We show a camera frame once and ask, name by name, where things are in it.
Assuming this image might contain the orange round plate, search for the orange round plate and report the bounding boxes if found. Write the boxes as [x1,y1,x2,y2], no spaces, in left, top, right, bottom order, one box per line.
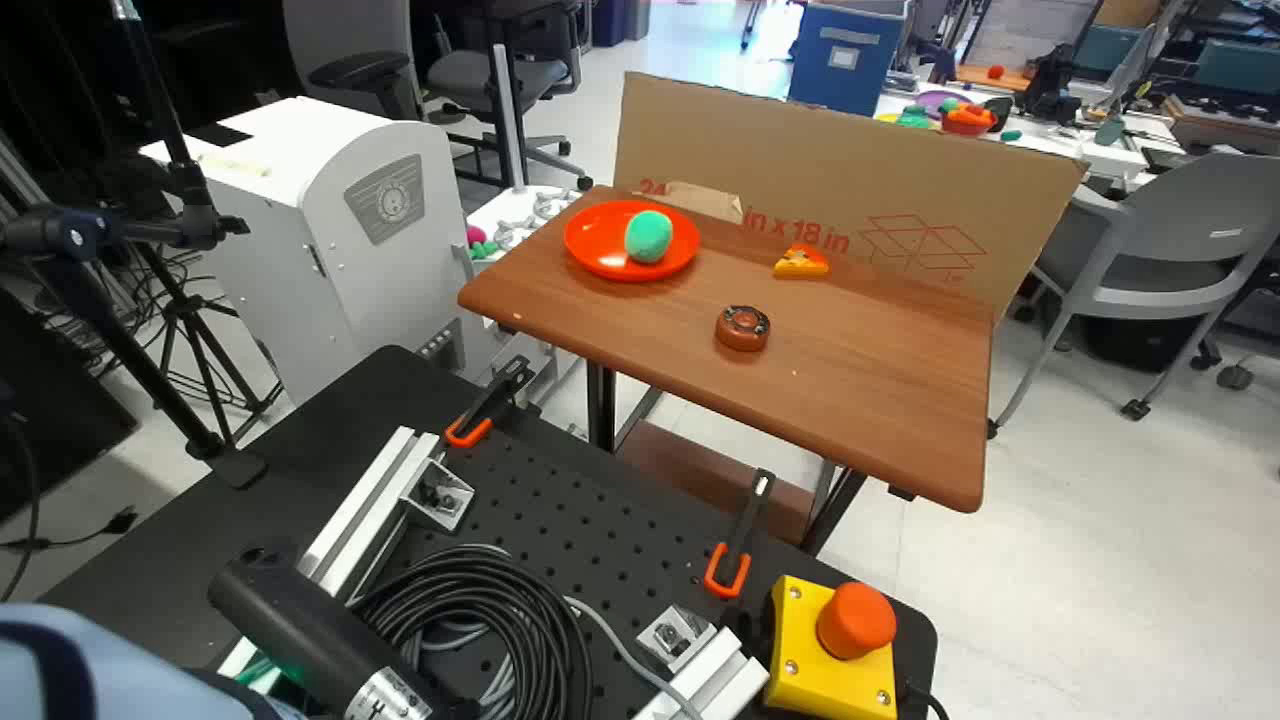
[560,195,704,287]

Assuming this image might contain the dark swivel office chair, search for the dark swivel office chair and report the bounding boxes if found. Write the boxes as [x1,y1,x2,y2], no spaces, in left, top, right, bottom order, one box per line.
[414,0,600,193]

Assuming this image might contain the wooden table with metal legs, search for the wooden table with metal legs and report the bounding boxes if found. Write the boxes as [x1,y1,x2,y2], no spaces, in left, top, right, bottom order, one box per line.
[455,183,997,562]

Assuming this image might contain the black perforated robot table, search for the black perforated robot table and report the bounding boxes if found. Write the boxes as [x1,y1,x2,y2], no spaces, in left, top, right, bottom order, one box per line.
[37,345,943,720]

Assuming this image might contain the black clamp with orange handle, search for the black clamp with orange handle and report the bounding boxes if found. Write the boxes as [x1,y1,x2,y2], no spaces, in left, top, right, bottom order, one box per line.
[698,467,779,604]
[439,354,536,451]

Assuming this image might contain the long aluminium extrusion rail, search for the long aluminium extrusion rail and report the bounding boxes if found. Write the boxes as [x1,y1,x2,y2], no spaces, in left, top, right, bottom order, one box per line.
[214,423,481,683]

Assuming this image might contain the white machine cabinet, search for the white machine cabinet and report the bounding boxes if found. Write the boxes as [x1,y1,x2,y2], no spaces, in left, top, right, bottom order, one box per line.
[136,94,471,409]

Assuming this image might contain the yellow emergency stop button box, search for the yellow emergency stop button box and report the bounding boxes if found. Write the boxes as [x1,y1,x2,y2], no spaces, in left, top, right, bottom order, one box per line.
[760,573,905,720]

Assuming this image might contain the blue green plush ball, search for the blue green plush ball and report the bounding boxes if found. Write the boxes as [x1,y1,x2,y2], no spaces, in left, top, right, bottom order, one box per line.
[621,210,679,267]

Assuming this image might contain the pale rounded housing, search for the pale rounded housing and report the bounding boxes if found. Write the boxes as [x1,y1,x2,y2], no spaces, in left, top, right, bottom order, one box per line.
[0,600,289,720]

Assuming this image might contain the grey office chair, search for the grey office chair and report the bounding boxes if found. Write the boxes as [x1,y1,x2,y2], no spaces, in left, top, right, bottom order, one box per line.
[992,152,1280,432]

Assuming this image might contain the toy pizza slice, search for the toy pizza slice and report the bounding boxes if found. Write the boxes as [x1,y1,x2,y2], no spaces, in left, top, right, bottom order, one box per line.
[772,245,837,283]

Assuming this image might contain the black cylindrical mount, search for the black cylindrical mount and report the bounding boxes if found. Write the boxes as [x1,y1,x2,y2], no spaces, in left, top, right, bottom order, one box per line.
[208,544,439,720]

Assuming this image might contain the brown cardboard panel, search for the brown cardboard panel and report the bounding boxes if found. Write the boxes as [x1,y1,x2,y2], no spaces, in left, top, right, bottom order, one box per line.
[606,69,1092,322]

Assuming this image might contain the blue bin with label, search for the blue bin with label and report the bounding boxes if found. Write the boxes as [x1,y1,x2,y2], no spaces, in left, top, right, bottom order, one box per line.
[784,0,910,119]

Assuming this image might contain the black coiled cable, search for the black coiled cable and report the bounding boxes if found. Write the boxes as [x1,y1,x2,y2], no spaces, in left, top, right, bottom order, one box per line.
[351,549,592,720]

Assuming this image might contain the small brown round toy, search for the small brown round toy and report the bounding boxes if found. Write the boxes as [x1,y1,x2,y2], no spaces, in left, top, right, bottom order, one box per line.
[713,300,772,357]

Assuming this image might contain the white desk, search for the white desk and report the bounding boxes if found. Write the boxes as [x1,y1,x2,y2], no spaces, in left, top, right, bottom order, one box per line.
[871,78,1212,223]

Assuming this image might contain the black camera tripod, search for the black camera tripod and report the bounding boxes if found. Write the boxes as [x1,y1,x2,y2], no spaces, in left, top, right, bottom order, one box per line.
[0,0,289,463]

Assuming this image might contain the aluminium extrusion rail with bracket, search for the aluminium extrusion rail with bracket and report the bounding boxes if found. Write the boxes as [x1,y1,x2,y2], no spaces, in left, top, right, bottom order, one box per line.
[635,604,775,720]

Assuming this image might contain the red toy bowl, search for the red toy bowl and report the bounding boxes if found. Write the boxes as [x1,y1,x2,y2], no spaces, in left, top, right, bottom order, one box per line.
[941,95,1000,142]

